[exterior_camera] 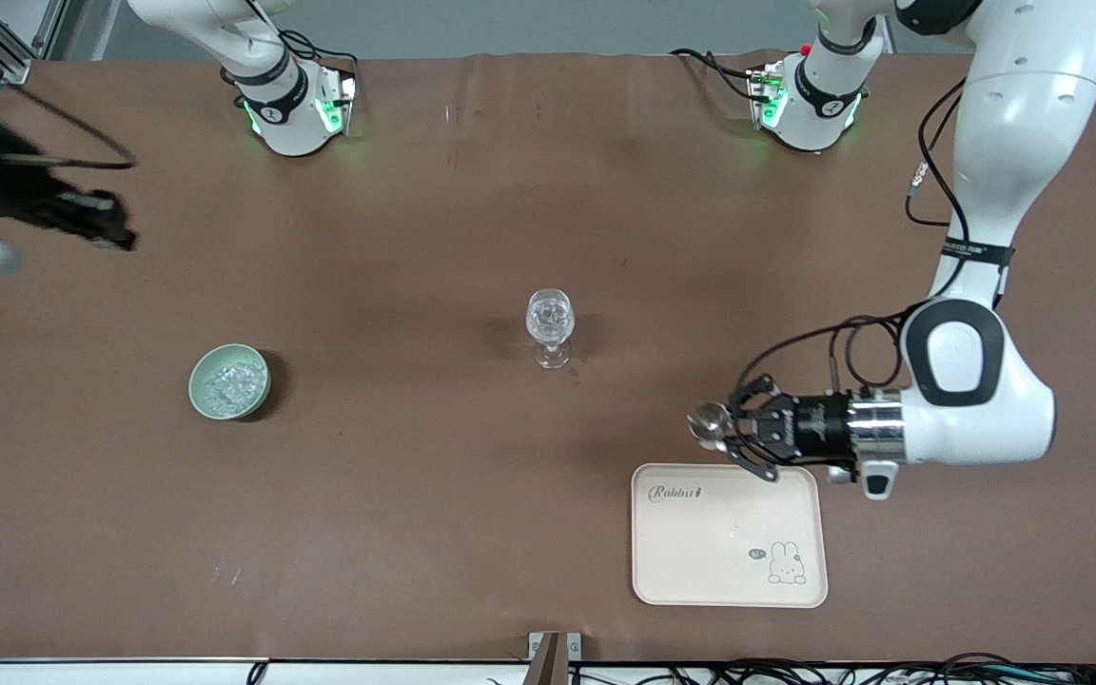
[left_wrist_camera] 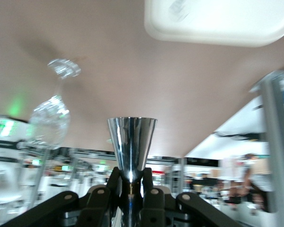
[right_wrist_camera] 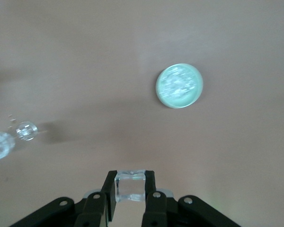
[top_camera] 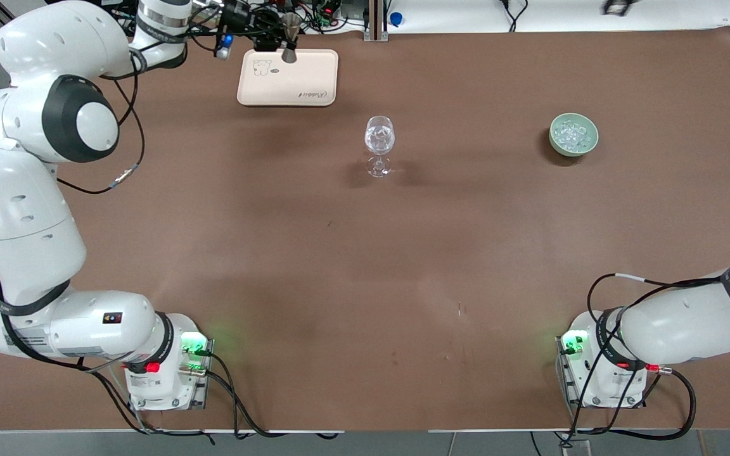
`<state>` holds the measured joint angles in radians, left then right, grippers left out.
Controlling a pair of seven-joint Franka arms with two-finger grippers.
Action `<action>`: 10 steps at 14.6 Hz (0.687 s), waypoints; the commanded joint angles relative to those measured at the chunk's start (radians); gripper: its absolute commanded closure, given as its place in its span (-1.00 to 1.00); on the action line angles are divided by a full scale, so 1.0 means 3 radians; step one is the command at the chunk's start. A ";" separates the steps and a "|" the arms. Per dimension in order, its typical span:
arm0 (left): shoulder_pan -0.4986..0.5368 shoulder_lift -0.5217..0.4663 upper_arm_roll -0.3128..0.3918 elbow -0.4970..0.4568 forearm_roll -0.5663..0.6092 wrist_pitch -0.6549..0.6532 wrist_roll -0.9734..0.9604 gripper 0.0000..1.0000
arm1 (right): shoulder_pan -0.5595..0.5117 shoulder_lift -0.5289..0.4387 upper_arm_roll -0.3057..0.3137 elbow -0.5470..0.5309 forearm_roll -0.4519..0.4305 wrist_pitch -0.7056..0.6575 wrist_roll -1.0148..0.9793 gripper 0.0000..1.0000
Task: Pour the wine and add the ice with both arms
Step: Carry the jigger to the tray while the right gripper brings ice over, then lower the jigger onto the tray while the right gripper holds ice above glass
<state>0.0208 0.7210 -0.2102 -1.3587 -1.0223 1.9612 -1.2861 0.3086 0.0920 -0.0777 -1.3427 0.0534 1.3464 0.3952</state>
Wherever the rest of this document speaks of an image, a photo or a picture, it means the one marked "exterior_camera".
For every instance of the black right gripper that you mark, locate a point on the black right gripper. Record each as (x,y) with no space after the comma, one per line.
(10,195)

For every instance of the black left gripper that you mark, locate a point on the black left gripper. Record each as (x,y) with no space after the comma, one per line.
(812,427)

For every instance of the small glass cup dark wine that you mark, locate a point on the small glass cup dark wine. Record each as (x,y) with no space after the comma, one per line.
(708,423)

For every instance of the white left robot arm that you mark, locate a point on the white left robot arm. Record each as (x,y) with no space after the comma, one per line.
(1014,143)

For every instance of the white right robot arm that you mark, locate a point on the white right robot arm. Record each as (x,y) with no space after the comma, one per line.
(291,114)

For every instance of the clear ice cube pile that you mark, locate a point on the clear ice cube pile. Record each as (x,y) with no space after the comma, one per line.
(232,385)

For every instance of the clear stemmed wine glass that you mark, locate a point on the clear stemmed wine glass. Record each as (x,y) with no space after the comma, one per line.
(549,319)

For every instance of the cream rabbit print tray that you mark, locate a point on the cream rabbit print tray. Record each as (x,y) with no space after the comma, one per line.
(729,561)

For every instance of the pale green ceramic bowl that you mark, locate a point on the pale green ceramic bowl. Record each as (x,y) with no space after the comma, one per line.
(201,400)

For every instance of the brown table cover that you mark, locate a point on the brown table cover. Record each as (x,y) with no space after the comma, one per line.
(415,476)

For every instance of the grey metal table bracket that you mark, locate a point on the grey metal table bracket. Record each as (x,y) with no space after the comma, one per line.
(538,649)

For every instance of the white table edge rail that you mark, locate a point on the white table edge rail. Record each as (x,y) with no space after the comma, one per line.
(82,674)

